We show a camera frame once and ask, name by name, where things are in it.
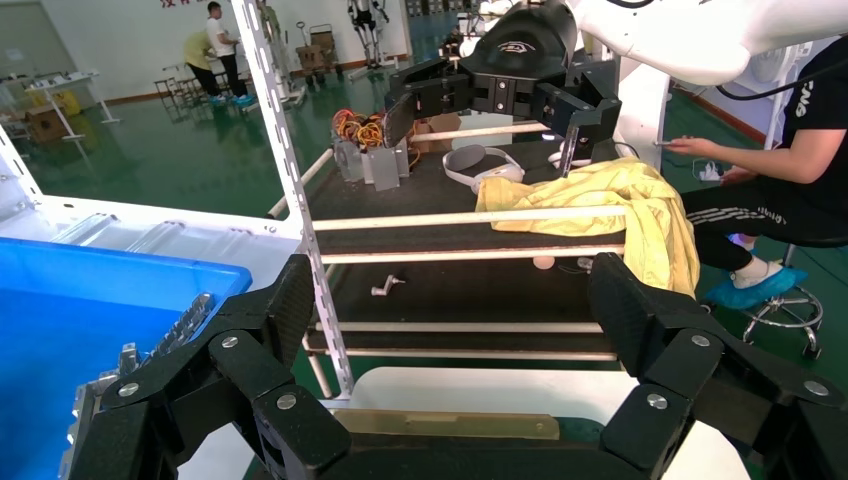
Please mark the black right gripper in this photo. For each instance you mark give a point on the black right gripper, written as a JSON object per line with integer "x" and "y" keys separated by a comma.
{"x": 523, "y": 46}

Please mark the small metal crank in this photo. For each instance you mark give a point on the small metal crank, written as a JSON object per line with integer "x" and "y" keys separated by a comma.
{"x": 384, "y": 288}

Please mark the white background table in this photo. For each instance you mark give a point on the white background table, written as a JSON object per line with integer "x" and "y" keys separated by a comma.
{"x": 66, "y": 83}

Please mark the seated person black clothes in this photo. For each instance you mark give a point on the seated person black clothes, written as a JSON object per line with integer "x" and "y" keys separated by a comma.
{"x": 762, "y": 212}

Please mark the white vertical column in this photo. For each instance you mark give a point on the white vertical column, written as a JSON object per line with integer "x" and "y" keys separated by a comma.
{"x": 642, "y": 112}

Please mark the blue plastic bin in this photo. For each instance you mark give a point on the blue plastic bin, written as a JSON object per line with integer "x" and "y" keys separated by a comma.
{"x": 66, "y": 318}

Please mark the small cardboard box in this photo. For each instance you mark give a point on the small cardboard box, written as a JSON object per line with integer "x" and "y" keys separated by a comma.
{"x": 440, "y": 126}

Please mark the white humanoid on stand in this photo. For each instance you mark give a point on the white humanoid on stand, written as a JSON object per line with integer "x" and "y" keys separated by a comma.
{"x": 368, "y": 26}

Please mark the trolley with cardboard boxes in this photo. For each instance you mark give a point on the trolley with cardboard boxes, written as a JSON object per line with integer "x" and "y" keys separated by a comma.
{"x": 318, "y": 56}

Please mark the white pipe cart black mats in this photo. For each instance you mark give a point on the white pipe cart black mats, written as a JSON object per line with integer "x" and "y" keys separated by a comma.
{"x": 411, "y": 199}

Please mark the long dark ridged metal part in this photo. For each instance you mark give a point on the long dark ridged metal part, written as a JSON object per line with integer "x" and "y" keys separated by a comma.
{"x": 185, "y": 324}

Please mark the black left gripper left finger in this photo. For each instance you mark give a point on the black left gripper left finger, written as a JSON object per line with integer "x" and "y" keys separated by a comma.
{"x": 291, "y": 311}

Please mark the grey metal boxes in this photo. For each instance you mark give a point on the grey metal boxes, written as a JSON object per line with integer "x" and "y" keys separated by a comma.
{"x": 383, "y": 169}

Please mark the brown cardboard box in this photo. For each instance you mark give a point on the brown cardboard box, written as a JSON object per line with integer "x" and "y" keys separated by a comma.
{"x": 46, "y": 124}

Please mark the standing person white shirt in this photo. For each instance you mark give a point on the standing person white shirt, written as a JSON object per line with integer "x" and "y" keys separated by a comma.
{"x": 222, "y": 40}

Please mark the bending person yellow shirt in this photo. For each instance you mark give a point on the bending person yellow shirt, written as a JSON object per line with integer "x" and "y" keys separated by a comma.
{"x": 199, "y": 63}

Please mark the crumpled yellow cloth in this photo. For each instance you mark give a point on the crumpled yellow cloth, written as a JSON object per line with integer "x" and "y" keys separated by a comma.
{"x": 596, "y": 199}

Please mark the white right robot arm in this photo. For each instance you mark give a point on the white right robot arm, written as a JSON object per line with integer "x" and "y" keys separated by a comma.
{"x": 662, "y": 33}

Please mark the white power adapter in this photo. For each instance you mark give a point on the white power adapter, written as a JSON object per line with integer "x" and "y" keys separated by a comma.
{"x": 709, "y": 173}

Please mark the white metal shelf rack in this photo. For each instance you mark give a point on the white metal shelf rack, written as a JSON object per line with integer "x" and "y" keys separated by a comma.
{"x": 278, "y": 132}

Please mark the white VR headset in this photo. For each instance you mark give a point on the white VR headset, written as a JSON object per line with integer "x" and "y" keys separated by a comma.
{"x": 493, "y": 173}

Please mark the small white ball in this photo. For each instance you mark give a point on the small white ball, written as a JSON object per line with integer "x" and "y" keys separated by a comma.
{"x": 544, "y": 263}

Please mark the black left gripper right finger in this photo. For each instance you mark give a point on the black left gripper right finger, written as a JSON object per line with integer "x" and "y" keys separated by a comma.
{"x": 623, "y": 311}

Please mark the black stool with chrome base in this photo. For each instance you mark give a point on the black stool with chrome base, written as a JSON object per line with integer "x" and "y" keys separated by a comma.
{"x": 785, "y": 311}

